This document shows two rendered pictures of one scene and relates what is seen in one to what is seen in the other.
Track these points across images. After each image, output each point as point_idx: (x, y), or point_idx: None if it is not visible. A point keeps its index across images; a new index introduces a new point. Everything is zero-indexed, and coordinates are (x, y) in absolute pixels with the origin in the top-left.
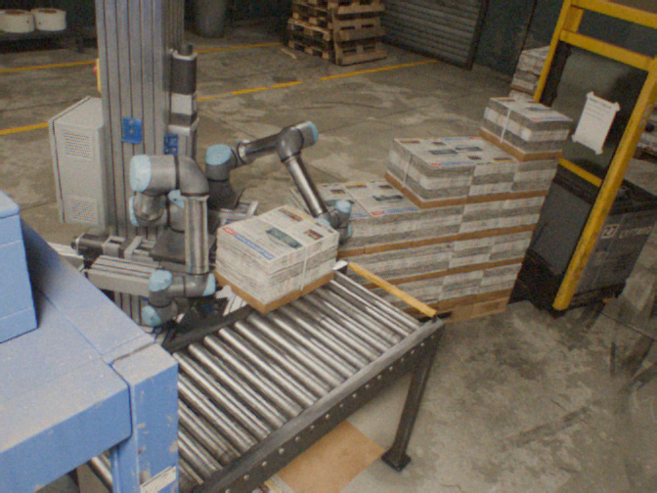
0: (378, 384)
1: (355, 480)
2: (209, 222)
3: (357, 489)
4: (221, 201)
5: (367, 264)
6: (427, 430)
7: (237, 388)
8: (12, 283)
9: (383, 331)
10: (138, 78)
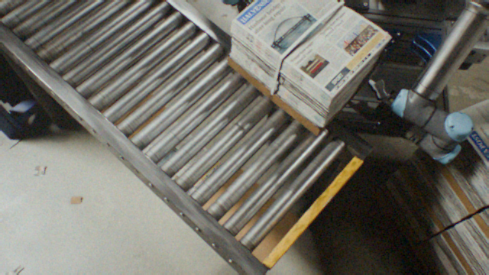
0: (156, 192)
1: (212, 252)
2: (427, 11)
3: (202, 253)
4: (454, 3)
5: (465, 228)
6: None
7: (122, 52)
8: None
9: (225, 193)
10: None
